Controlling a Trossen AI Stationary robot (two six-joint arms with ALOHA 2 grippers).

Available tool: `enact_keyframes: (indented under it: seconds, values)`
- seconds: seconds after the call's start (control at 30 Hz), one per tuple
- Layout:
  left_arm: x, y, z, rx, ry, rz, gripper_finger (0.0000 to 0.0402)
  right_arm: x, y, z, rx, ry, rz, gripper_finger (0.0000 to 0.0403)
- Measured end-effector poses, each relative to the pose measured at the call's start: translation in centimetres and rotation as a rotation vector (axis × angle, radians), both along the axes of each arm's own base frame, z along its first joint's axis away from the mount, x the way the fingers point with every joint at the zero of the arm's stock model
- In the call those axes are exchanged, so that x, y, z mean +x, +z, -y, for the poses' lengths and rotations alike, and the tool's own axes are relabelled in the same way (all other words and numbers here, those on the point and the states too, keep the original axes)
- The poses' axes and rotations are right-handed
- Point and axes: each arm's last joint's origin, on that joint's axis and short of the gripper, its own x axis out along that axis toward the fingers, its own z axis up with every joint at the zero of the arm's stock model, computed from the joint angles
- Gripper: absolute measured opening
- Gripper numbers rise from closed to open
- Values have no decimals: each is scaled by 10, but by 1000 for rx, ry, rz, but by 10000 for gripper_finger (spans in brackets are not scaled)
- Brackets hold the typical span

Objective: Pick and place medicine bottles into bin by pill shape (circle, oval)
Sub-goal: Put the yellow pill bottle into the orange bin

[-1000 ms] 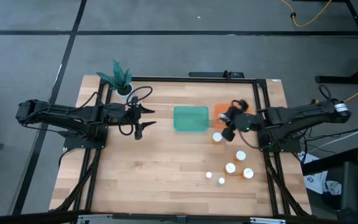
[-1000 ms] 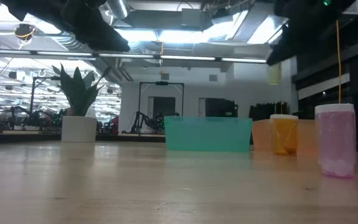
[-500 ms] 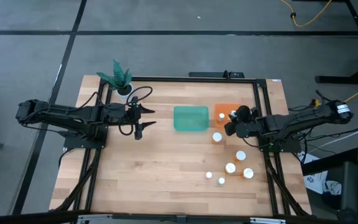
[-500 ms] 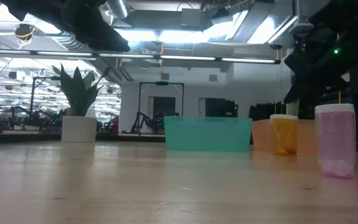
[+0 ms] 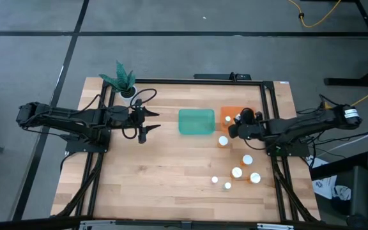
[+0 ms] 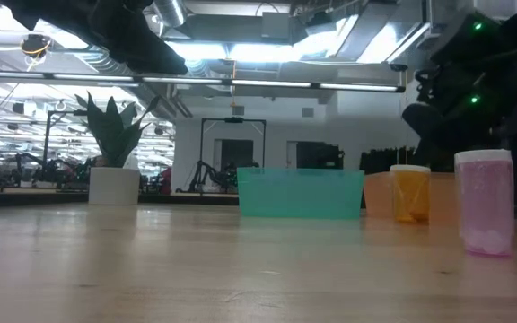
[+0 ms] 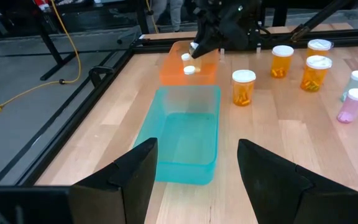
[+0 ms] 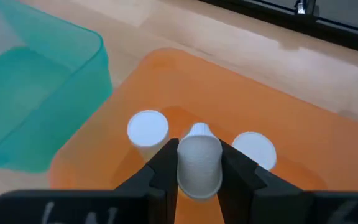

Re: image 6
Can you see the black partition row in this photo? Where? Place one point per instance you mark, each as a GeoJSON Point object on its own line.
{"type": "Point", "coordinates": [382, 161]}

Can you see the black background robot arm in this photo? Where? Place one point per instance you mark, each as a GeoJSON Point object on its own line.
{"type": "Point", "coordinates": [204, 172]}

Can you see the black background equipment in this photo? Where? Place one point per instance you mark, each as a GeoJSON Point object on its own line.
{"type": "Point", "coordinates": [319, 157]}

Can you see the orange pill bottle white cap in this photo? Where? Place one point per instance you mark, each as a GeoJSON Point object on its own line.
{"type": "Point", "coordinates": [410, 197]}

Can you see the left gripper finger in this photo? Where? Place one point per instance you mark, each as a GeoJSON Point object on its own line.
{"type": "Point", "coordinates": [128, 40]}

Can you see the pink pill bottle white cap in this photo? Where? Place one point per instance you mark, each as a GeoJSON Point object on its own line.
{"type": "Point", "coordinates": [485, 202]}

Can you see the ceiling dome device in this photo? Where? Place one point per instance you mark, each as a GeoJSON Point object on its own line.
{"type": "Point", "coordinates": [35, 45]}

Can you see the green artificial plant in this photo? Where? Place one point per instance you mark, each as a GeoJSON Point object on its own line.
{"type": "Point", "coordinates": [115, 134]}

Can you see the red background object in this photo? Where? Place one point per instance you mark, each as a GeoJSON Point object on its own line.
{"type": "Point", "coordinates": [166, 181]}

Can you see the white plant pot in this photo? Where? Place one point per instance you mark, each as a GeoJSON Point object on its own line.
{"type": "Point", "coordinates": [115, 186]}

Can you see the black background gantry frame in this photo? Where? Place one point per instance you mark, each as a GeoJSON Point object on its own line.
{"type": "Point", "coordinates": [233, 119]}

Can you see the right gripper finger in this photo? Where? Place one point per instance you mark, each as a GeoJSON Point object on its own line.
{"type": "Point", "coordinates": [424, 130]}

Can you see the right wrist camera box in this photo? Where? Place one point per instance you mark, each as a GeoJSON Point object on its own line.
{"type": "Point", "coordinates": [465, 40]}

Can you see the overhead light bar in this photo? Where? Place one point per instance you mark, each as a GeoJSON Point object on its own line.
{"type": "Point", "coordinates": [353, 86]}

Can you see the black background robot station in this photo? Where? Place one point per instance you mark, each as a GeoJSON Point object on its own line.
{"type": "Point", "coordinates": [52, 170]}

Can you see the orange plastic bin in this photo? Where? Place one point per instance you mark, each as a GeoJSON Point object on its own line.
{"type": "Point", "coordinates": [442, 197]}

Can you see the silver ventilation duct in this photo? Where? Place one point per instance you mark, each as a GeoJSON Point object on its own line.
{"type": "Point", "coordinates": [171, 11]}

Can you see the teal plastic bin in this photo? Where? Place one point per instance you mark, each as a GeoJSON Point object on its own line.
{"type": "Point", "coordinates": [301, 193]}

